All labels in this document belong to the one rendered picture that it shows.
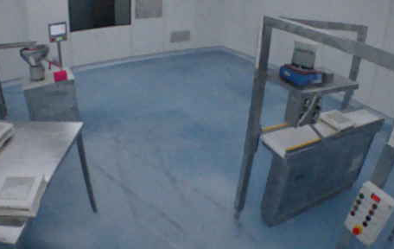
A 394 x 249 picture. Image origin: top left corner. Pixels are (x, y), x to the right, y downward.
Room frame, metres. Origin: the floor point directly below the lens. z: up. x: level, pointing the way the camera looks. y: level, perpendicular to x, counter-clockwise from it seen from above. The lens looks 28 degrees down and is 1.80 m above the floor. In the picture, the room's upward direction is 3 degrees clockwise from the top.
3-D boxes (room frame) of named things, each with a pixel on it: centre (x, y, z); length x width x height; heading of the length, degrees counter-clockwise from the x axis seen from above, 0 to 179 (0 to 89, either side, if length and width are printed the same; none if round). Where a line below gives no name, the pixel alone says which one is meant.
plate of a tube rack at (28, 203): (0.87, 0.87, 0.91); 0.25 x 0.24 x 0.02; 11
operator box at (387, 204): (0.77, -0.79, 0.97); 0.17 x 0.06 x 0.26; 27
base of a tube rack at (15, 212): (0.87, 0.87, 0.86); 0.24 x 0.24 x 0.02; 11
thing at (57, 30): (3.15, 1.73, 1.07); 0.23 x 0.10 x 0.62; 125
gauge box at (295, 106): (1.51, -0.64, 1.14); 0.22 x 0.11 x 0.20; 117
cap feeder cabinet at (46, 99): (2.91, 1.82, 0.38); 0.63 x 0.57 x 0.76; 125
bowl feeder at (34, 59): (2.93, 1.89, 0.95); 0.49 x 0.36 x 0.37; 125
